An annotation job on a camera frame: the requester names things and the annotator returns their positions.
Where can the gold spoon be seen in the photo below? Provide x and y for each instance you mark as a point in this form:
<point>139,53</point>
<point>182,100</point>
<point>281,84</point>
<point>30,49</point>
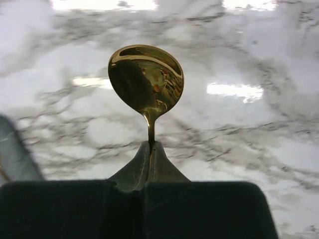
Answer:
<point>148,79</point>

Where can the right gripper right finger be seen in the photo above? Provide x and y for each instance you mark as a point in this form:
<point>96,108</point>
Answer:
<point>203,210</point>

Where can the grey cloth napkin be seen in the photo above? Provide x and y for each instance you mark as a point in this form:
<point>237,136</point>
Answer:
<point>16,163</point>

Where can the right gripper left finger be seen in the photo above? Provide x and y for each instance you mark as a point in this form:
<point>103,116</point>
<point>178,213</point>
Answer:
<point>75,209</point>

